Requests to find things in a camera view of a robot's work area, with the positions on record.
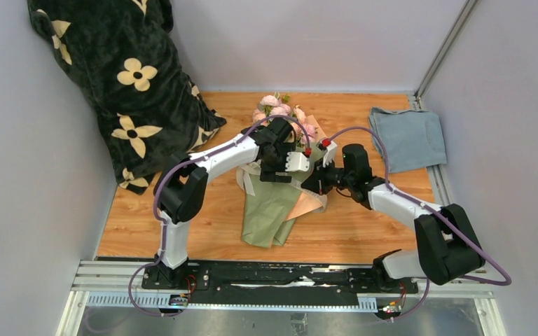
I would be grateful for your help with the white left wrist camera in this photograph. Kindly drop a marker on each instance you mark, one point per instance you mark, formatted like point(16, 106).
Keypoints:
point(297, 162)

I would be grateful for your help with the pink fake flower bunch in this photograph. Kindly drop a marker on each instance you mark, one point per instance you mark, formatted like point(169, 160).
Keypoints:
point(276, 104)

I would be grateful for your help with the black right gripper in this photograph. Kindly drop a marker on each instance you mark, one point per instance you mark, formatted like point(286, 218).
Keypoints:
point(317, 180)

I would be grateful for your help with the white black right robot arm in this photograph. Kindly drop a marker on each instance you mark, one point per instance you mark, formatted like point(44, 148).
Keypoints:
point(446, 242)

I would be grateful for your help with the black floral plush blanket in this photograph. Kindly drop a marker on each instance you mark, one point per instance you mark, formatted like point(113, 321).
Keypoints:
point(121, 55)

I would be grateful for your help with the peach green wrapping paper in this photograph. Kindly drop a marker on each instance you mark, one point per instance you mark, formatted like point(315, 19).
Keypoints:
point(271, 209)

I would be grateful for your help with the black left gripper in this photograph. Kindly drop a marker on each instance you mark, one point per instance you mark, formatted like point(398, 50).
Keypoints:
point(268, 174)

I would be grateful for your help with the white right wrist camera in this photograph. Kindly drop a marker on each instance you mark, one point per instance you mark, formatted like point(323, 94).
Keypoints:
point(329, 154)

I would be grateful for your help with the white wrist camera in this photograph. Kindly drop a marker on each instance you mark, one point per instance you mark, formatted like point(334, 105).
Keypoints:
point(297, 162)
point(329, 154)

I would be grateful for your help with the light blue denim cloth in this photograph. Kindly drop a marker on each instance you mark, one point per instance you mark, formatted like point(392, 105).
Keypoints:
point(413, 139)

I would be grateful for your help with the aluminium frame rails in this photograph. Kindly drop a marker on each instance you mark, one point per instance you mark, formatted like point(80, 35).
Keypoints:
point(107, 299)

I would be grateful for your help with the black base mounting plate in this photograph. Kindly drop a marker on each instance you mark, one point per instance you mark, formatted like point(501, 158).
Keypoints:
point(274, 284)

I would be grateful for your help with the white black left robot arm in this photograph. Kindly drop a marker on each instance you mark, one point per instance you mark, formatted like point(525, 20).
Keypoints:
point(180, 191)

